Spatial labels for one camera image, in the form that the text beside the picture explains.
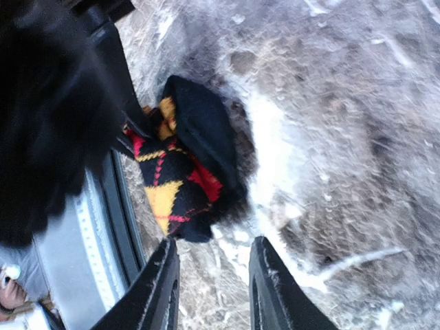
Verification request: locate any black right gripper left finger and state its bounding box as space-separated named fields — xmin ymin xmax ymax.
xmin=93 ymin=238 xmax=180 ymax=330

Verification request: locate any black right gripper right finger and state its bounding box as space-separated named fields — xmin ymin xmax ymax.
xmin=249 ymin=236 xmax=337 ymax=330

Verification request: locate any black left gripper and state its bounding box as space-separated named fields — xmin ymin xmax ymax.
xmin=1 ymin=1 xmax=152 ymax=247

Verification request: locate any red orange argyle sock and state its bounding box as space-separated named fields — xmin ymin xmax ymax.
xmin=124 ymin=76 xmax=245 ymax=243

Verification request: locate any seated operator person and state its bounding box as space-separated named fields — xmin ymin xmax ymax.
xmin=1 ymin=245 xmax=52 ymax=324

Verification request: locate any white slotted cable duct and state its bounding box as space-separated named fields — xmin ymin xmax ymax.
xmin=74 ymin=171 xmax=127 ymax=311

